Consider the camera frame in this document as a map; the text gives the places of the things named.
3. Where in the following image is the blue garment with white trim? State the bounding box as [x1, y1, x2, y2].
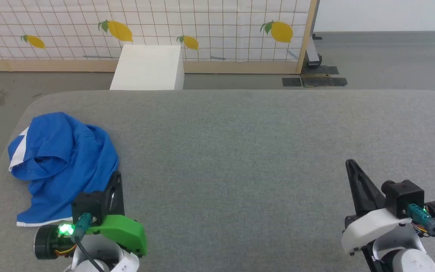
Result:
[8, 112, 120, 227]

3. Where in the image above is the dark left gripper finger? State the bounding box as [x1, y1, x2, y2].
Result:
[113, 171, 125, 217]
[104, 172, 120, 217]

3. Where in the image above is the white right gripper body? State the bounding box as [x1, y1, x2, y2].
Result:
[341, 201, 435, 256]

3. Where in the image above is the white rectangular box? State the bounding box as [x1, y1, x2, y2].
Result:
[110, 45, 185, 91]

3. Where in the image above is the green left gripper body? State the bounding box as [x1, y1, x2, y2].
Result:
[34, 215, 148, 261]

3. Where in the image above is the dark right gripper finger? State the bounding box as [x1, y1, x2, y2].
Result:
[349, 159, 386, 213]
[345, 159, 371, 217]

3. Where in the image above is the lemon print partition screen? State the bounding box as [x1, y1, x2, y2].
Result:
[0, 0, 318, 74]

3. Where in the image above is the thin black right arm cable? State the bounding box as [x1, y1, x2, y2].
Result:
[407, 203, 435, 255]

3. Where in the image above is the grey fabric sofa surface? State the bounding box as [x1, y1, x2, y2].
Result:
[0, 89, 435, 272]

